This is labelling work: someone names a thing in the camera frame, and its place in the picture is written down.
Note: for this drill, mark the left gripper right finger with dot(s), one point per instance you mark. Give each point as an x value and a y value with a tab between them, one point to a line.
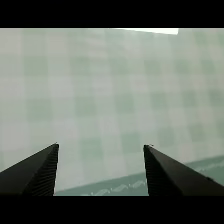
170	176

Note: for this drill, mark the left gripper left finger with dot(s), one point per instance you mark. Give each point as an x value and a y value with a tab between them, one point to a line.
35	175

